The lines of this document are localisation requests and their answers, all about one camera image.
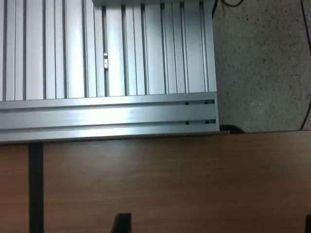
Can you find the aluminium base plate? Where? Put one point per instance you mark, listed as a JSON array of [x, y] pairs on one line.
[[145, 2]]

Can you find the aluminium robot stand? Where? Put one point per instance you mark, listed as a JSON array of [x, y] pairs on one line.
[[121, 114]]

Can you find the black tape strip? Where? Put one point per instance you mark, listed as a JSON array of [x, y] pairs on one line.
[[36, 187]]

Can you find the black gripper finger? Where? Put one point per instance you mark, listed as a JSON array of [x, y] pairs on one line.
[[122, 224], [309, 225]]

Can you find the small metal slot nut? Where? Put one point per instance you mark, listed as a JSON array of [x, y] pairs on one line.
[[106, 60]]

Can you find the black stand foot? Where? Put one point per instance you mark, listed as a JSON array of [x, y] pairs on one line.
[[232, 129]]

